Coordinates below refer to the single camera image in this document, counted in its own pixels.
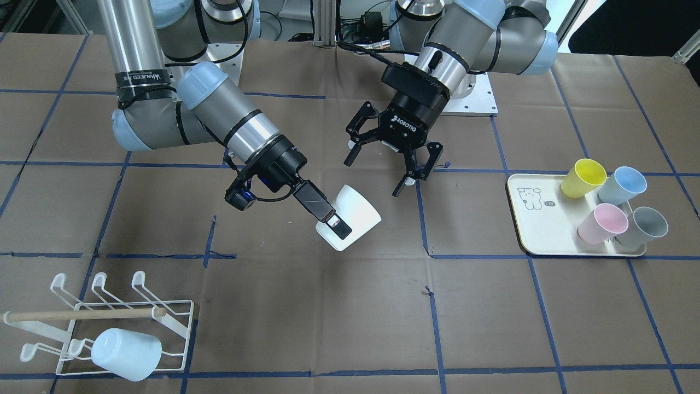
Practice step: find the cream serving tray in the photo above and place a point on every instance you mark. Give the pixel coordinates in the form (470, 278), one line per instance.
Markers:
(547, 220)

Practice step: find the pale green plastic cup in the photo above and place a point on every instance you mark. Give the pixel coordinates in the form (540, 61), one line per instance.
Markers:
(356, 212)

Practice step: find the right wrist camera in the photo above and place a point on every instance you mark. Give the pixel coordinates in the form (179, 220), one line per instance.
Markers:
(239, 195)

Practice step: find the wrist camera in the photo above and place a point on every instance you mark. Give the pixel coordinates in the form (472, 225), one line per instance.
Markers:
(239, 195)
(416, 84)

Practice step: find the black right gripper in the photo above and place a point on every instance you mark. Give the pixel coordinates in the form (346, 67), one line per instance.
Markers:
(285, 163)

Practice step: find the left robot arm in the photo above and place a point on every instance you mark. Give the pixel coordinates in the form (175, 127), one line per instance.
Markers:
(471, 37)

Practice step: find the light blue plastic cup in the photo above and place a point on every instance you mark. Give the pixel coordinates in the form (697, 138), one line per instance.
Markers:
(130, 355)

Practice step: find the aluminium frame post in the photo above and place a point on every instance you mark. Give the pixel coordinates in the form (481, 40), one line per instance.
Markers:
(325, 23)

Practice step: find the pink plastic cup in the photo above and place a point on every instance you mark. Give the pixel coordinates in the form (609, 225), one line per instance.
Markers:
(603, 223)

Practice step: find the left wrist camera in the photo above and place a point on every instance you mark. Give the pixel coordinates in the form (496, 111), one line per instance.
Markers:
(416, 84)

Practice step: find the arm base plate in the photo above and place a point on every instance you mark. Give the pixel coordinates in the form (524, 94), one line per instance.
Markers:
(474, 97)

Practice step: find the white wire cup rack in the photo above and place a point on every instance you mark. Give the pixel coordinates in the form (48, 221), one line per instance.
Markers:
(68, 334)

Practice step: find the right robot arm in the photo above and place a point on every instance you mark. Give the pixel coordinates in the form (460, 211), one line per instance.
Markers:
(206, 105)

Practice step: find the grey plastic cup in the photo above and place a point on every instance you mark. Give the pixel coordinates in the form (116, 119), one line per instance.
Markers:
(644, 225)

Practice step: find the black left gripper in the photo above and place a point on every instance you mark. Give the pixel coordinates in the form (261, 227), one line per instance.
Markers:
(406, 117)

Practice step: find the yellow plastic cup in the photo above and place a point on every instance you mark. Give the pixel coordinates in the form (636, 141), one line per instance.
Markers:
(584, 176)

